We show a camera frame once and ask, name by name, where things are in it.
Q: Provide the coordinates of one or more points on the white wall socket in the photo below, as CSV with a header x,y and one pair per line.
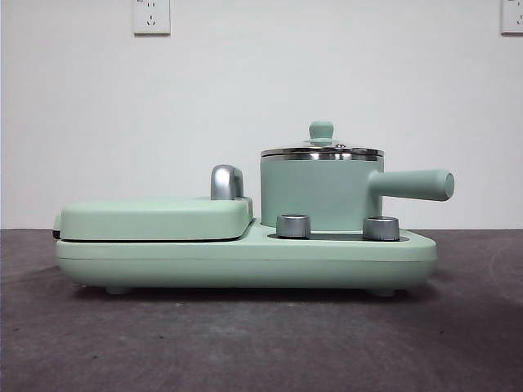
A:
x,y
512,18
151,18

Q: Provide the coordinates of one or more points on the silver control knob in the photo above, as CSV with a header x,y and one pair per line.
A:
x,y
292,225
381,228

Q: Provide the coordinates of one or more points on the mint green grill cover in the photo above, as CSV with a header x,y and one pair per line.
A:
x,y
151,216

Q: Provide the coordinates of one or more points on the mint green breakfast machine base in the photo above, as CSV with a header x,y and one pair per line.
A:
x,y
245,261

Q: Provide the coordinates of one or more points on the glass lid with green knob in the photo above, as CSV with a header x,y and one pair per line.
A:
x,y
322,130

